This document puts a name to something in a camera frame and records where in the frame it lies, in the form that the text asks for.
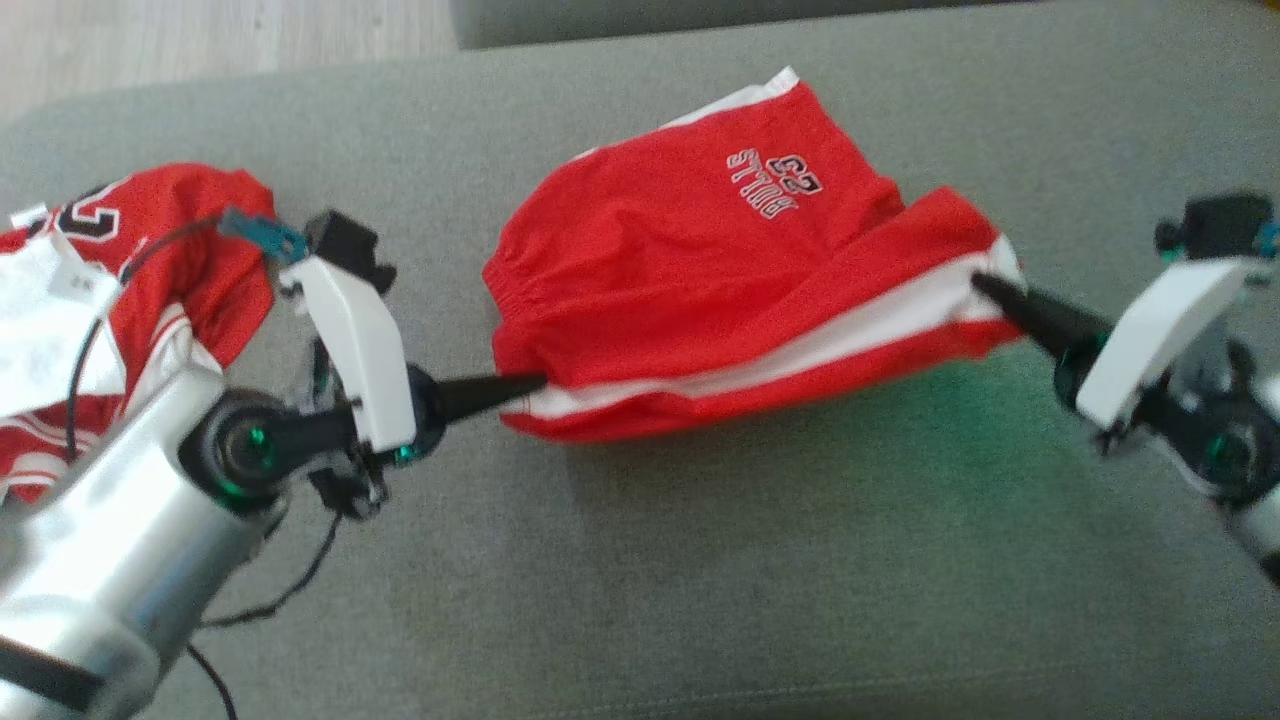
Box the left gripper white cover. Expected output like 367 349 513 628
278 255 549 521

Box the red basketball shorts white stripe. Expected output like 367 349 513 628
482 67 1029 444

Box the red white basketball jersey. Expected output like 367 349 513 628
0 163 278 506

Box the grey fabric sofa seat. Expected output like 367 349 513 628
0 0 1280 720

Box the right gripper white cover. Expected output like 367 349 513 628
970 255 1280 501

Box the blue left camera cable plug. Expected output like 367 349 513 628
218 206 309 265

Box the grey sofa back cushion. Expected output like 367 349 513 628
450 0 1041 51

